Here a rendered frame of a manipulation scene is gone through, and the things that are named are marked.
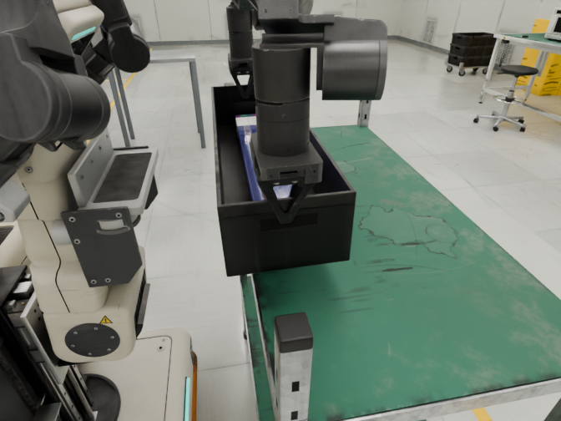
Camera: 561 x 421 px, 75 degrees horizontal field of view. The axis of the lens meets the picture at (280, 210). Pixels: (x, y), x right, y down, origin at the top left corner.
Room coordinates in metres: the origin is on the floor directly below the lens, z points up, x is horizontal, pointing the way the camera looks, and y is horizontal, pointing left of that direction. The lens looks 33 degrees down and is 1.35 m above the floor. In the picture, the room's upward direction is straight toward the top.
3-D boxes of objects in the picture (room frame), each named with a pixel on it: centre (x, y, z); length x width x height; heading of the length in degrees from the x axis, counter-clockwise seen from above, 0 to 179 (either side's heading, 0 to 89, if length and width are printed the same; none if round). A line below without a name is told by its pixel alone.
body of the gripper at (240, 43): (0.93, 0.09, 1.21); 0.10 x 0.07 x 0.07; 10
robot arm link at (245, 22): (0.94, 0.09, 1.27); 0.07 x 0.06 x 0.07; 116
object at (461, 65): (6.42, -3.15, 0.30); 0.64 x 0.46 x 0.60; 103
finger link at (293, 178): (0.39, 0.00, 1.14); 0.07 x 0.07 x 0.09; 10
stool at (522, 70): (3.84, -2.39, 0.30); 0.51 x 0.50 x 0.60; 146
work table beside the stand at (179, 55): (3.33, 1.10, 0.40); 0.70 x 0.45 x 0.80; 106
